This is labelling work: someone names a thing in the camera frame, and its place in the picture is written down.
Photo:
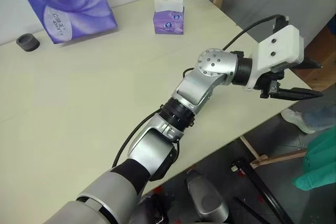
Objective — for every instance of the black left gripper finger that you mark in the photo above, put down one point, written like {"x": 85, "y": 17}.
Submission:
{"x": 299, "y": 94}
{"x": 311, "y": 64}

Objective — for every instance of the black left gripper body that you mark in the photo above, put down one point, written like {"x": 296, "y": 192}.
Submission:
{"x": 267, "y": 83}

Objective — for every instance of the green shorts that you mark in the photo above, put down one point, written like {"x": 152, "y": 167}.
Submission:
{"x": 320, "y": 161}

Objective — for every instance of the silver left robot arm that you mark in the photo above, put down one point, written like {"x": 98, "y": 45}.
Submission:
{"x": 199, "y": 85}

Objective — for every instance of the white sneaker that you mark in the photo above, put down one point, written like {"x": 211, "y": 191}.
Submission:
{"x": 296, "y": 120}

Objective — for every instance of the blue jeans leg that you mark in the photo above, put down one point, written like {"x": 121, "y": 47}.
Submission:
{"x": 321, "y": 115}

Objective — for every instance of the black metal table leg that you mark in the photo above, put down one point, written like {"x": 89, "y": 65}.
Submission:
{"x": 262, "y": 190}

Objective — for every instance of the small purple tissue box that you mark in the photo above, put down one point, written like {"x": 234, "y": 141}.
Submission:
{"x": 169, "y": 22}

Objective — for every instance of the grey rounded robot knee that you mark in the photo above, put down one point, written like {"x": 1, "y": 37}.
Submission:
{"x": 207, "y": 197}

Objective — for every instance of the large purple tissue pack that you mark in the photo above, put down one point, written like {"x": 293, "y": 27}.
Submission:
{"x": 71, "y": 6}

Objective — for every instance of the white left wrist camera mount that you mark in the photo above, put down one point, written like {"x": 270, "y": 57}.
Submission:
{"x": 281, "y": 43}

